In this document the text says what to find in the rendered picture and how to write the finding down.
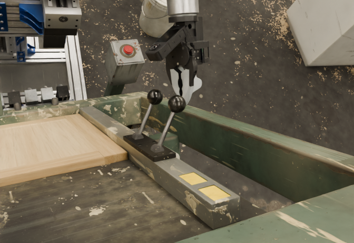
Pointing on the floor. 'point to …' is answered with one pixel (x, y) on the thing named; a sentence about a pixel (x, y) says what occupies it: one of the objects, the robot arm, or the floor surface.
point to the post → (113, 89)
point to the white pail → (155, 16)
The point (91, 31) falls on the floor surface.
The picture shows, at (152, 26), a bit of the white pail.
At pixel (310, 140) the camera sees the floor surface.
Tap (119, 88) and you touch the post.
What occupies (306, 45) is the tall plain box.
